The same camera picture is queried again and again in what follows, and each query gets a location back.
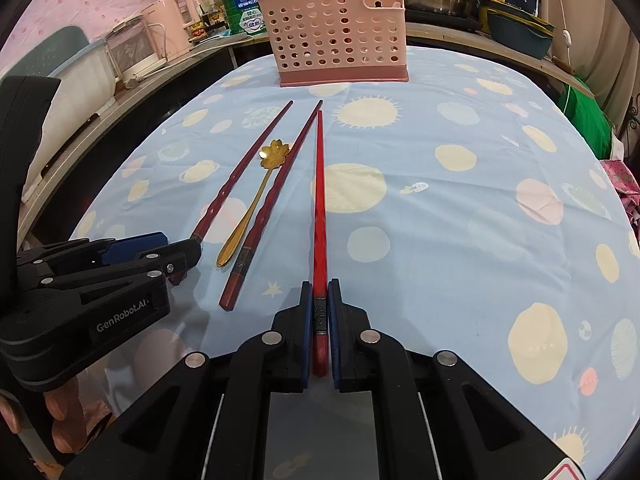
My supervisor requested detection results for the pink flowery cloth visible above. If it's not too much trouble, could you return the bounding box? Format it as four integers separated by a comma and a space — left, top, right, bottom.
600, 157, 640, 241

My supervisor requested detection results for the teal perforated plastic panel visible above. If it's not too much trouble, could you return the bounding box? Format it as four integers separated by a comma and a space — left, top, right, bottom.
7, 26, 91, 78

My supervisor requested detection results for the white cable with switch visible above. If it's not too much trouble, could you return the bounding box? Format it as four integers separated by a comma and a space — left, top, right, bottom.
545, 0, 573, 56

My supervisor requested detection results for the dark red chopstick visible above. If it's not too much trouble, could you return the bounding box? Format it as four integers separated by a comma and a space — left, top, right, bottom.
218, 100, 324, 310
190, 100, 294, 248

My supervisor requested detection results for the teal ceramic dish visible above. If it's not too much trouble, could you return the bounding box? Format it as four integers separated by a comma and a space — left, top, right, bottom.
480, 0, 556, 60

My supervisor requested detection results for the person's left hand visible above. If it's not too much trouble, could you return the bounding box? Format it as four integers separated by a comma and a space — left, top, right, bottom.
42, 377, 116, 453

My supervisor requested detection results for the white tub with teal rim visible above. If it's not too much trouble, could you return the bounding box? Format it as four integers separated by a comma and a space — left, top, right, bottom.
20, 42, 118, 201

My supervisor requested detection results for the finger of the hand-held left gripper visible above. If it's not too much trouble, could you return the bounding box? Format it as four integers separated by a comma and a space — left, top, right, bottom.
17, 232, 168, 268
42, 237, 203, 288

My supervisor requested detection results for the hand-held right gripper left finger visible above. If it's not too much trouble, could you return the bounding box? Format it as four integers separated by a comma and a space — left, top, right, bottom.
62, 282, 312, 480

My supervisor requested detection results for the green tin can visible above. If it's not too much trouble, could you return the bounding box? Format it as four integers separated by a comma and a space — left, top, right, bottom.
222, 0, 268, 38

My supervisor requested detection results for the beige curtain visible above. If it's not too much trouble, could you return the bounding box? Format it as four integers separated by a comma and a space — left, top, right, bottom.
537, 0, 640, 126

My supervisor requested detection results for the blue printed tablecloth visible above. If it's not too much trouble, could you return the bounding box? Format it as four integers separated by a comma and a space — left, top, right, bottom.
67, 45, 640, 466

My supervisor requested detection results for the pink electric kettle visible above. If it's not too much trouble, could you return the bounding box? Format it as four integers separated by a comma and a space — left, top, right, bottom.
142, 0, 201, 56

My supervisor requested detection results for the green cloth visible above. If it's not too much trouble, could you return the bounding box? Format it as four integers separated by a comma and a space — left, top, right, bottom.
562, 72, 613, 158

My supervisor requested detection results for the pink perforated utensil holder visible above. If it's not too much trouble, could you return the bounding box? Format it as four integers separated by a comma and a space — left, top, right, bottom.
258, 0, 410, 87

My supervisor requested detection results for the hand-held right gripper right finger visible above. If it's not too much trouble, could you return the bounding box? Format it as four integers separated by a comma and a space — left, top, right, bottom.
329, 280, 571, 480

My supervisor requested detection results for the gold flower spoon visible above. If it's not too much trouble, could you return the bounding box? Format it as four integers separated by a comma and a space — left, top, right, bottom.
216, 139, 292, 267

